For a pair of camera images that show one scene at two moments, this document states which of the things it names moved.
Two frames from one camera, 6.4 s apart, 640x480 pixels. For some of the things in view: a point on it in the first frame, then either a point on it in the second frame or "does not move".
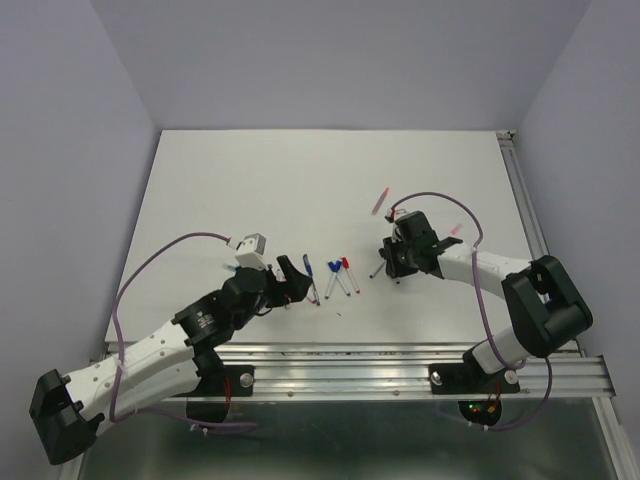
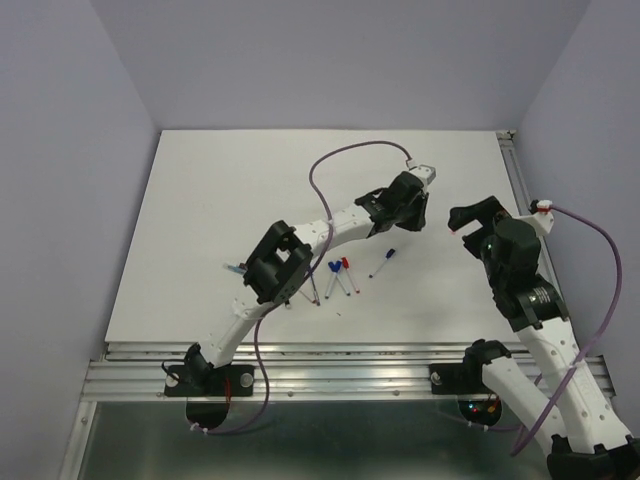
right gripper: [393, 268] → [485, 211]
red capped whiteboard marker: [346, 265] does not move
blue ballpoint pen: [310, 272] does not move
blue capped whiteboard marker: [335, 268] does not move
